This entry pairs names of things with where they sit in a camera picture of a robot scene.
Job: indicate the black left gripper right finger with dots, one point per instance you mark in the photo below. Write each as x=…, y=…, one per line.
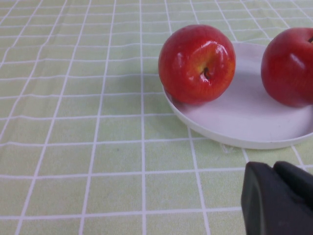
x=296, y=178

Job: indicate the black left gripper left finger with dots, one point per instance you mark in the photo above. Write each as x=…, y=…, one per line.
x=269, y=208

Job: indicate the red apple with stem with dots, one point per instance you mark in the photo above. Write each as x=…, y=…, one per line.
x=195, y=63

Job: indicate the white round plate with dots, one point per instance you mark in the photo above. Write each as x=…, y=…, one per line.
x=244, y=122

